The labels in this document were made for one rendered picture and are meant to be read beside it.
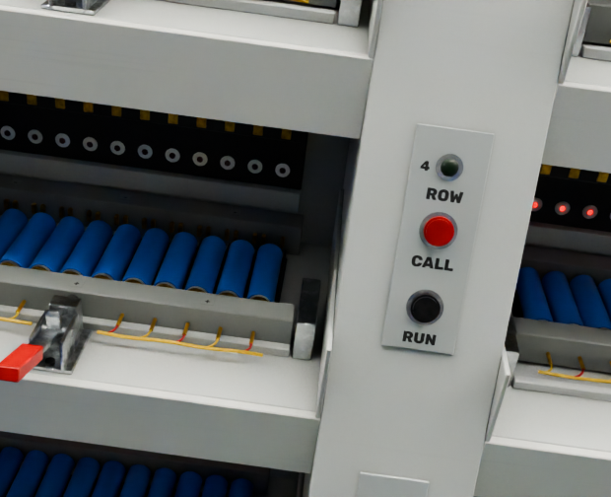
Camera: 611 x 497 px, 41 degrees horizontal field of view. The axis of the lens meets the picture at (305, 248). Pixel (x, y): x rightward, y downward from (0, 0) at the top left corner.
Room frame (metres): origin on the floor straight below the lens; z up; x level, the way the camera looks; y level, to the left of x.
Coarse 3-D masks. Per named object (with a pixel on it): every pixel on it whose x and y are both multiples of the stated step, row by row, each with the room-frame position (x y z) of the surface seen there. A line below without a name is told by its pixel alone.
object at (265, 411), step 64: (192, 192) 0.60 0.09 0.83; (256, 192) 0.60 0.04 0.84; (320, 256) 0.59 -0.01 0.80; (0, 320) 0.47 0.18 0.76; (320, 320) 0.51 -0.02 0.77; (0, 384) 0.43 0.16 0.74; (64, 384) 0.43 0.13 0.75; (128, 384) 0.43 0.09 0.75; (192, 384) 0.44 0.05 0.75; (256, 384) 0.45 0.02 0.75; (320, 384) 0.42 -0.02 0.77; (128, 448) 0.44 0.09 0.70; (192, 448) 0.44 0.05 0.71; (256, 448) 0.43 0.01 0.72
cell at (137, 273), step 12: (156, 228) 0.56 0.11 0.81; (144, 240) 0.55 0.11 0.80; (156, 240) 0.55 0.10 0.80; (168, 240) 0.56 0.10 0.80; (144, 252) 0.53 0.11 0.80; (156, 252) 0.54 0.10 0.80; (132, 264) 0.52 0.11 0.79; (144, 264) 0.52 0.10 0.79; (156, 264) 0.53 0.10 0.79; (132, 276) 0.50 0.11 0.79; (144, 276) 0.51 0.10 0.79
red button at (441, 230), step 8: (440, 216) 0.42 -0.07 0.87; (432, 224) 0.42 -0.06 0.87; (440, 224) 0.42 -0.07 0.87; (448, 224) 0.42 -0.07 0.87; (424, 232) 0.42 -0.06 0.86; (432, 232) 0.42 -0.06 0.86; (440, 232) 0.42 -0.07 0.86; (448, 232) 0.42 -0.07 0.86; (432, 240) 0.42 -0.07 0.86; (440, 240) 0.42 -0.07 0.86; (448, 240) 0.42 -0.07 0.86
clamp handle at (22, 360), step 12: (48, 324) 0.44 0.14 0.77; (60, 324) 0.44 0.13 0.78; (36, 336) 0.42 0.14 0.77; (48, 336) 0.43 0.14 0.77; (60, 336) 0.44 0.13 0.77; (24, 348) 0.40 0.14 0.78; (36, 348) 0.40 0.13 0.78; (12, 360) 0.38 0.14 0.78; (24, 360) 0.38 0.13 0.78; (36, 360) 0.40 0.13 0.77; (0, 372) 0.37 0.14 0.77; (12, 372) 0.37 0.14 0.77; (24, 372) 0.38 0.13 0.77
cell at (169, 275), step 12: (180, 240) 0.55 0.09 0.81; (192, 240) 0.56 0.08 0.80; (168, 252) 0.54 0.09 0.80; (180, 252) 0.54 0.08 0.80; (192, 252) 0.55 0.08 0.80; (168, 264) 0.52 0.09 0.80; (180, 264) 0.52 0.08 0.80; (168, 276) 0.51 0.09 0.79; (180, 276) 0.51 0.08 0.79; (180, 288) 0.51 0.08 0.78
